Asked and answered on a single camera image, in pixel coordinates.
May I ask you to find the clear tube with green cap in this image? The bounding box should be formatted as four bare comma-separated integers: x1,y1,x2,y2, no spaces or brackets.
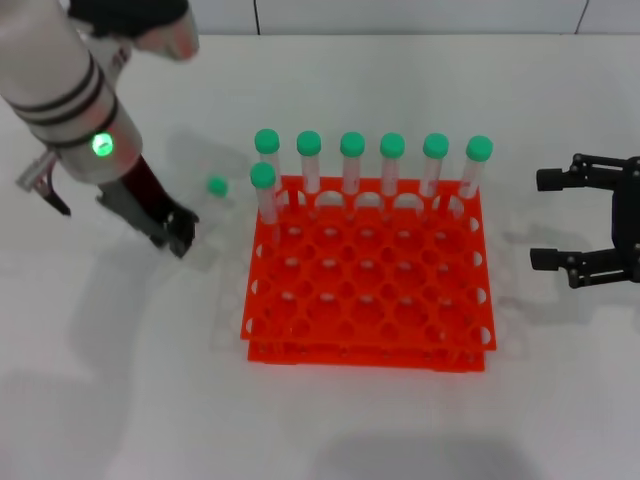
456,135,495,221
250,162,281,251
192,174,236,266
296,130,323,221
379,132,406,221
339,131,366,221
253,128,282,212
419,133,451,221

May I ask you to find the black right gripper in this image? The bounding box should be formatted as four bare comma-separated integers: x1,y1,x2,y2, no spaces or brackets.
529,153,640,291

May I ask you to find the left wrist cable with connector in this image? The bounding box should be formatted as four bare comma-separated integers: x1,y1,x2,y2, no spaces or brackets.
16,149,72,217

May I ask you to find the orange test tube rack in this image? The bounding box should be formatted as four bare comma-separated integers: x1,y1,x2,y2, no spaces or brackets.
239,174,500,376

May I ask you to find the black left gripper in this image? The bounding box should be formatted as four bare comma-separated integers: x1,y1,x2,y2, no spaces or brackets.
94,154,200,259

